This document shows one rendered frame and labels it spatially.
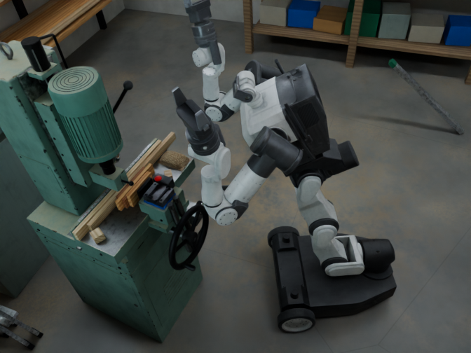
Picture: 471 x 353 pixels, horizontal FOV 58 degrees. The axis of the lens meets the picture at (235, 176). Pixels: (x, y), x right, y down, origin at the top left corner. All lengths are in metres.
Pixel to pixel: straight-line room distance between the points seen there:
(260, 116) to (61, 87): 0.67
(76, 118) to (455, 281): 2.23
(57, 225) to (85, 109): 0.73
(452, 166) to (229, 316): 1.96
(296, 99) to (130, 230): 0.85
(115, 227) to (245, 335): 1.03
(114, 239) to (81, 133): 0.46
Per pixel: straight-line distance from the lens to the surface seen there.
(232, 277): 2.62
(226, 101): 1.84
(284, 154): 1.37
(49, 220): 2.09
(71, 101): 1.47
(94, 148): 1.60
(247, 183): 1.41
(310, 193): 1.79
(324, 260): 2.30
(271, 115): 1.46
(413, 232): 2.94
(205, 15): 1.73
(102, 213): 1.82
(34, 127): 1.71
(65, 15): 4.31
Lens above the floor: 2.26
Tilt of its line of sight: 46 degrees down
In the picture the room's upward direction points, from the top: 5 degrees counter-clockwise
